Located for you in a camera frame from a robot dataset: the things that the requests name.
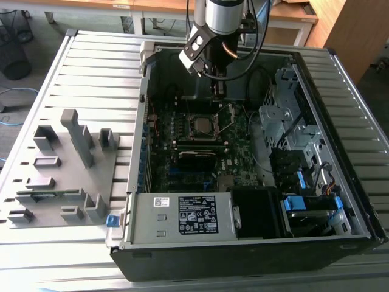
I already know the black mesh waste bin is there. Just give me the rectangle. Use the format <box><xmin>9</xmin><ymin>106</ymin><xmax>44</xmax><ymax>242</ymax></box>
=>
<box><xmin>0</xmin><ymin>9</ymin><xmax>33</xmax><ymax>82</ymax></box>

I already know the black open PC case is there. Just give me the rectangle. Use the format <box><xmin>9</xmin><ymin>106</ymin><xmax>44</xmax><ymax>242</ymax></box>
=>
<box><xmin>105</xmin><ymin>41</ymin><xmax>389</xmax><ymax>282</ymax></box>

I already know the silver CPU green edge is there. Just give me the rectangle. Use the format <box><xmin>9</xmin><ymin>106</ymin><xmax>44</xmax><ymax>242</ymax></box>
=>
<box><xmin>194</xmin><ymin>117</ymin><xmax>214</xmax><ymax>135</ymax></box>

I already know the metal socket cover frame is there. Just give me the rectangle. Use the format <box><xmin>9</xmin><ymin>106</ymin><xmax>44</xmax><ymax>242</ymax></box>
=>
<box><xmin>215</xmin><ymin>103</ymin><xmax>236</xmax><ymax>127</ymax></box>

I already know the blue network cable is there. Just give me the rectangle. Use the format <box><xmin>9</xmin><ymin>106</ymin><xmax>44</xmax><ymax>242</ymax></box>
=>
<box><xmin>0</xmin><ymin>86</ymin><xmax>40</xmax><ymax>127</ymax></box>

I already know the hard disk in blue carrier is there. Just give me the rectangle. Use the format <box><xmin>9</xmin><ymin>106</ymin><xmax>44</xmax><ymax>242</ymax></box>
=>
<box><xmin>281</xmin><ymin>196</ymin><xmax>346</xmax><ymax>238</ymax></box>

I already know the wooden desk white frame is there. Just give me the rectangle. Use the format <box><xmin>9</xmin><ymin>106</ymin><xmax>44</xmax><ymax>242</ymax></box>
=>
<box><xmin>0</xmin><ymin>0</ymin><xmax>136</xmax><ymax>24</ymax></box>
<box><xmin>133</xmin><ymin>0</ymin><xmax>318</xmax><ymax>46</ymax></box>

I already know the CPU socket metal frame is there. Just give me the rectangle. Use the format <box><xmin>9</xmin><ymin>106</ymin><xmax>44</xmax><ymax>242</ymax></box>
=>
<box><xmin>187</xmin><ymin>114</ymin><xmax>225</xmax><ymax>142</ymax></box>

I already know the black plastic shroud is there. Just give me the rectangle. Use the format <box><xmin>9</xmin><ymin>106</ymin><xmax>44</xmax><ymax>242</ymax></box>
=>
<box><xmin>229</xmin><ymin>187</ymin><xmax>288</xmax><ymax>240</ymax></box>

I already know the grey power supply unit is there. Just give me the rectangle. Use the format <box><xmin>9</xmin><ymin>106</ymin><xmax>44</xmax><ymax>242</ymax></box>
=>
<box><xmin>130</xmin><ymin>192</ymin><xmax>241</xmax><ymax>244</ymax></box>

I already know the grey parts rack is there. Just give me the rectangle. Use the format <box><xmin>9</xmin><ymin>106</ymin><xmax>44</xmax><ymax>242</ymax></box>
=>
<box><xmin>5</xmin><ymin>108</ymin><xmax>122</xmax><ymax>229</ymax></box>

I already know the black graphics card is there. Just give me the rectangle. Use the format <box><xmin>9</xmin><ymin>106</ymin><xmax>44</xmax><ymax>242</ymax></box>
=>
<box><xmin>177</xmin><ymin>151</ymin><xmax>217</xmax><ymax>171</ymax></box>

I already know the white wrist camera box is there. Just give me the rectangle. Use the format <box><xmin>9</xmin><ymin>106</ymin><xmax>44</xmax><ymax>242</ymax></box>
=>
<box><xmin>178</xmin><ymin>26</ymin><xmax>211</xmax><ymax>78</ymax></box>

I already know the green motherboard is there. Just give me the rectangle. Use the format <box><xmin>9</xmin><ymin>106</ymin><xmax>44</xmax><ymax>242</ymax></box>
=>
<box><xmin>145</xmin><ymin>103</ymin><xmax>274</xmax><ymax>194</ymax></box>

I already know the green RAM stick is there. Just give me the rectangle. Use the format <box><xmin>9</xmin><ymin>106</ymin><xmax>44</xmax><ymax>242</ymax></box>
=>
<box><xmin>16</xmin><ymin>189</ymin><xmax>80</xmax><ymax>197</ymax></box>

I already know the brown chipset heatsink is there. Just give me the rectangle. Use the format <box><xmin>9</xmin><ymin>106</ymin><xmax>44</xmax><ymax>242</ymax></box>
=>
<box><xmin>218</xmin><ymin>175</ymin><xmax>235</xmax><ymax>189</ymax></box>

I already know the silver metal drive cage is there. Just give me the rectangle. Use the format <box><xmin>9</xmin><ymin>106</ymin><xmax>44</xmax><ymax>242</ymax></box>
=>
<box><xmin>258</xmin><ymin>66</ymin><xmax>323</xmax><ymax>159</ymax></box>

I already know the black plastic drive bay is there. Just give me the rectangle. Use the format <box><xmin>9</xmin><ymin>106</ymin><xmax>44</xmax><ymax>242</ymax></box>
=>
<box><xmin>269</xmin><ymin>148</ymin><xmax>308</xmax><ymax>191</ymax></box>

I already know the wooden cabinet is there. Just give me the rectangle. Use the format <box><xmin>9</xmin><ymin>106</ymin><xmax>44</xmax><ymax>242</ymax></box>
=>
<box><xmin>305</xmin><ymin>0</ymin><xmax>389</xmax><ymax>85</ymax></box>

